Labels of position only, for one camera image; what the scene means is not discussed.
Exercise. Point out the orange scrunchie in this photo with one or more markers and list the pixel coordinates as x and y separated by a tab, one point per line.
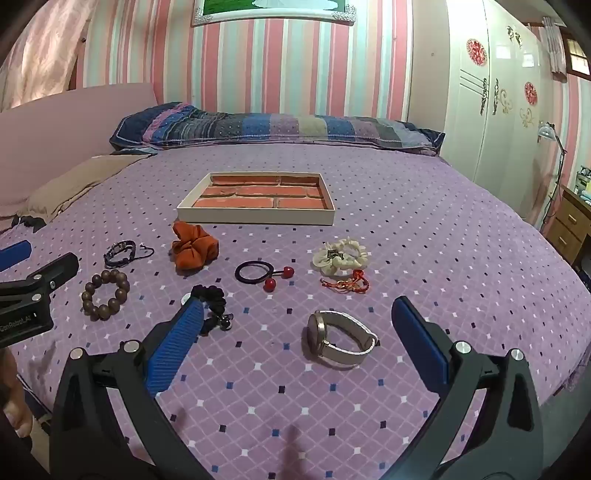
191	249

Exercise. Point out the purple dotted bed sheet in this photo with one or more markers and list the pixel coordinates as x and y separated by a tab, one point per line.
415	221

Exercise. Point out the beige folded blanket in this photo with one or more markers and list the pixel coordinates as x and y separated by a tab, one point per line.
78	182

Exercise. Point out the patchwork striped pillow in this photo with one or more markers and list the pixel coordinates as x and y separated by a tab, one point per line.
277	127

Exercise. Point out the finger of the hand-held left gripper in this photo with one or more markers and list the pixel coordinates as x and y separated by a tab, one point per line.
14	255
51	276

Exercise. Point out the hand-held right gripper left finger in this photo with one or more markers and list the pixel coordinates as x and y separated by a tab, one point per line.
175	344

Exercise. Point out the person's left hand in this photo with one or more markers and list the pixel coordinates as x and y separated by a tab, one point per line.
16	406

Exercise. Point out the pink curtain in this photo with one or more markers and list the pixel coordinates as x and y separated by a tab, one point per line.
41	55

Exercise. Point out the cream scrunchie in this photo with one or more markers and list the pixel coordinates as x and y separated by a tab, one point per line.
344	256

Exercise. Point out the wooden nightstand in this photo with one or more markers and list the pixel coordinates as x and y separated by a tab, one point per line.
570	226

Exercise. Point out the white desk lamp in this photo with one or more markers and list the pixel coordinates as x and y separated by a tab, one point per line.
547	131

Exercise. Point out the brick-pattern tray box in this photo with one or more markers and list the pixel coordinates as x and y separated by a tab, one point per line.
258	196

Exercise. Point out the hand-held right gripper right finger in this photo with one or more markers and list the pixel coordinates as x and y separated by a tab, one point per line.
420	344

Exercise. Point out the black scrunchie with bells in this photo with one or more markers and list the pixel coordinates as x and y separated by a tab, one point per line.
217	297

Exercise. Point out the striped window curtain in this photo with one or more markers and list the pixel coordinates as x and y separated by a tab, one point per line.
554	50

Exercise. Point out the white wardrobe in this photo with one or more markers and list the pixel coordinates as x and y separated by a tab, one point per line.
498	115

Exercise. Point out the pink headboard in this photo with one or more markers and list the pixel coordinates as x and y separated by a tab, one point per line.
55	124

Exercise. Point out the white framed picture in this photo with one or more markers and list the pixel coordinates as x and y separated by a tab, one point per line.
277	9

